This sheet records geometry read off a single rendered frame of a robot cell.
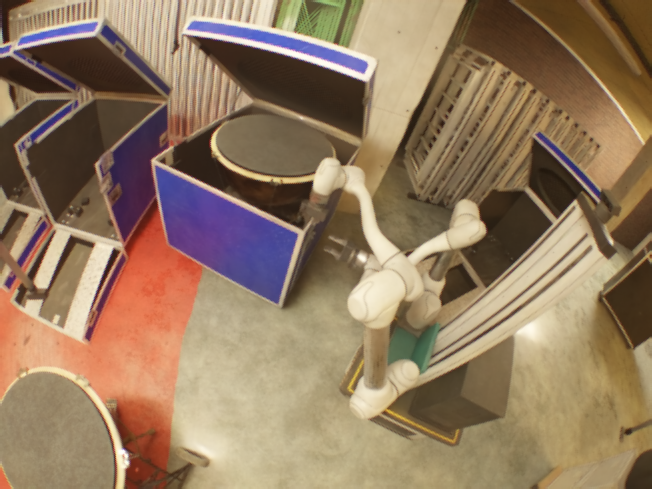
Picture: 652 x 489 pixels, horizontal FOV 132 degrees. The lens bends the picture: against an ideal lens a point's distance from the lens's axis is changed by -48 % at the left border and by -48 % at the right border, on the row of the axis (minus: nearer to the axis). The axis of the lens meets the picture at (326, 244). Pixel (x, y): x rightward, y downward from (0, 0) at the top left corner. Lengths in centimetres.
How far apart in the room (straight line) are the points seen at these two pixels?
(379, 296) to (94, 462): 125
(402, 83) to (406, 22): 52
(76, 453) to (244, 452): 106
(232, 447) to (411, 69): 295
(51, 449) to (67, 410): 20
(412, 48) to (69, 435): 299
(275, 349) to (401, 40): 246
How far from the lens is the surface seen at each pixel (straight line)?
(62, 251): 273
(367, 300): 92
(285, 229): 141
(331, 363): 212
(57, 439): 138
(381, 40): 231
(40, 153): 269
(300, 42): 135
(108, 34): 186
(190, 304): 221
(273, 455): 196
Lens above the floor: 194
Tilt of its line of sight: 47 degrees down
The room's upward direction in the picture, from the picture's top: 23 degrees clockwise
